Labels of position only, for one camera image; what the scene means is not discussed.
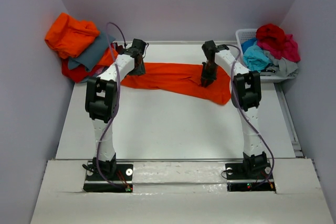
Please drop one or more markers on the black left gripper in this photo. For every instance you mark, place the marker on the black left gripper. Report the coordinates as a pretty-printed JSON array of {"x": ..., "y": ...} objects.
[{"x": 140, "y": 71}]

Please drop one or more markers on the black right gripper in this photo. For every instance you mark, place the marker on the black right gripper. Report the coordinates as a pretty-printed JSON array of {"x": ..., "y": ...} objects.
[{"x": 210, "y": 78}]

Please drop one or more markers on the orange t shirt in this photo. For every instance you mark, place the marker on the orange t shirt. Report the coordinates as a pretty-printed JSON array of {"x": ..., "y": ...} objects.
[{"x": 182, "y": 79}]

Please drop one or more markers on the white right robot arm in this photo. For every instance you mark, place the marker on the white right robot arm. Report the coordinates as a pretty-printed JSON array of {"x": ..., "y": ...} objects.
[{"x": 245, "y": 88}]

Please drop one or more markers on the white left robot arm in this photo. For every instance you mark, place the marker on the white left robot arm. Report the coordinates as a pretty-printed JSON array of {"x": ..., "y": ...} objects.
[{"x": 102, "y": 103}]

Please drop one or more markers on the dark maroon folded shirt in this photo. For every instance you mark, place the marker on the dark maroon folded shirt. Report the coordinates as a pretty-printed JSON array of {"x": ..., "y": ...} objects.
[{"x": 118, "y": 48}]

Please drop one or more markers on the pink folded shirt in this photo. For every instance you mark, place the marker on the pink folded shirt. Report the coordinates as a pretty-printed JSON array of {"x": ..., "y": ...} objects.
[{"x": 100, "y": 70}]

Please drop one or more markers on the teal shirt in basket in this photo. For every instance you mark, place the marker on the teal shirt in basket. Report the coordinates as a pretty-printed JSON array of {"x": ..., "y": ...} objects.
[{"x": 253, "y": 56}]

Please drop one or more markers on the grey-blue folded shirt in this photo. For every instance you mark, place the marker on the grey-blue folded shirt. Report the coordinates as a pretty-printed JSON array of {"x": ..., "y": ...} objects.
[{"x": 97, "y": 54}]

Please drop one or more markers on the white plastic laundry basket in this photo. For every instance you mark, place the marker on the white plastic laundry basket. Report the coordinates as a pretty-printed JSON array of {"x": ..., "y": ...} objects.
[{"x": 243, "y": 35}]

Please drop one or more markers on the red folded shirt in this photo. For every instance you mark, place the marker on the red folded shirt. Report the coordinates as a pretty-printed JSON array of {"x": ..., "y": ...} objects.
[{"x": 79, "y": 75}]

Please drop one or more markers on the orange folded shirt on pile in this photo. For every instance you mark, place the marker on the orange folded shirt on pile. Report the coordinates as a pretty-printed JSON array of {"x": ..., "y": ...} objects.
[{"x": 69, "y": 37}]

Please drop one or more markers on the grey shirt in basket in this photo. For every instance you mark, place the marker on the grey shirt in basket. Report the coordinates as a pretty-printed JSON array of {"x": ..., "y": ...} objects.
[{"x": 280, "y": 67}]

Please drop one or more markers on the red shirt in basket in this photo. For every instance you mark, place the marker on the red shirt in basket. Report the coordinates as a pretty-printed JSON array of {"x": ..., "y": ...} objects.
[{"x": 272, "y": 35}]

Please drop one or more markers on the magenta shirt in basket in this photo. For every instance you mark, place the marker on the magenta shirt in basket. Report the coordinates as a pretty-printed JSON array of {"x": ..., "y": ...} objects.
[{"x": 289, "y": 52}]

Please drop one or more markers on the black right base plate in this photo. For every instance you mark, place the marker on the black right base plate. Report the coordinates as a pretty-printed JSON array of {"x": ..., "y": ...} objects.
[{"x": 239, "y": 181}]

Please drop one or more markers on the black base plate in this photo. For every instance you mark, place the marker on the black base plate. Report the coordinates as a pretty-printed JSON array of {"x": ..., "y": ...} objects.
[
  {"x": 120, "y": 182},
  {"x": 239, "y": 181}
]

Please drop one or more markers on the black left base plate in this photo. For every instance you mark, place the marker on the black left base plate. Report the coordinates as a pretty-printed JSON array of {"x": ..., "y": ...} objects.
[{"x": 120, "y": 182}]

